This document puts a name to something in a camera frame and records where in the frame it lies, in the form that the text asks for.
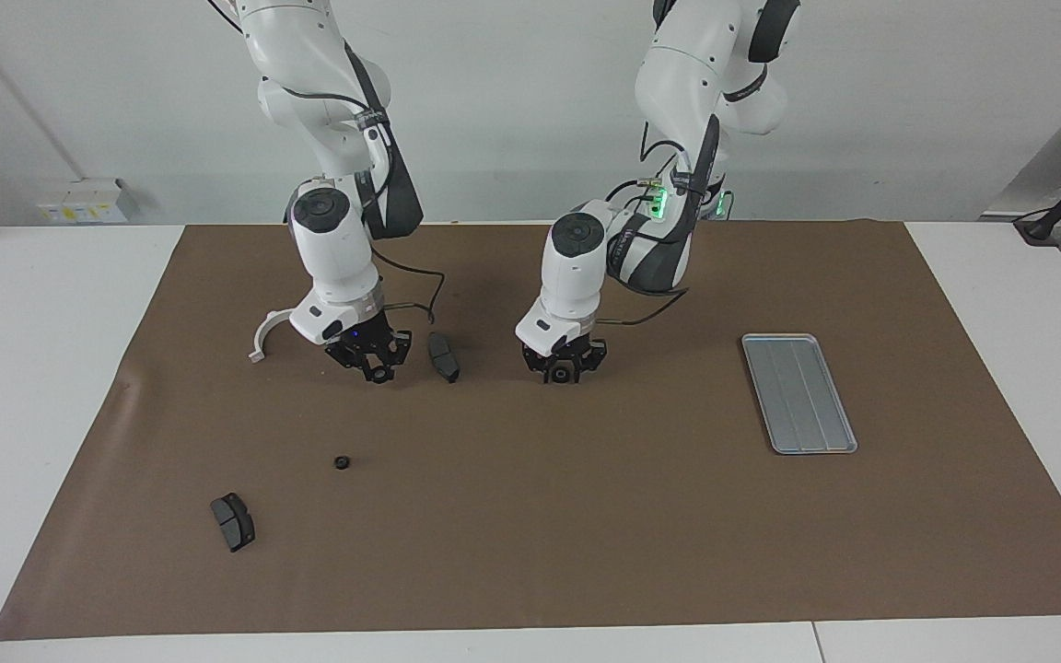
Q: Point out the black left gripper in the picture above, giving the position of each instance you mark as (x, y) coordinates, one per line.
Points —
(567, 348)

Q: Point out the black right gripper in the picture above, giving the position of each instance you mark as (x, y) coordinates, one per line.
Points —
(369, 336)

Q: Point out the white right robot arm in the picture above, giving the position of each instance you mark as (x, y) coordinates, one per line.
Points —
(337, 249)

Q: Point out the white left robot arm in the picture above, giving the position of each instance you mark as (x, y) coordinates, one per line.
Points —
(577, 276)

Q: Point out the silver metal tray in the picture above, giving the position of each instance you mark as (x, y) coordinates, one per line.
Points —
(798, 396)

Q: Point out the dark grey brake pad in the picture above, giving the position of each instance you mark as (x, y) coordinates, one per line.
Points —
(234, 523)
(443, 357)

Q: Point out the brown table mat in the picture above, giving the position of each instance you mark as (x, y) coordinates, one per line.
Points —
(586, 506)

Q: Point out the white curved plastic bracket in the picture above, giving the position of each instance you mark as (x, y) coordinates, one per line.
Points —
(262, 333)

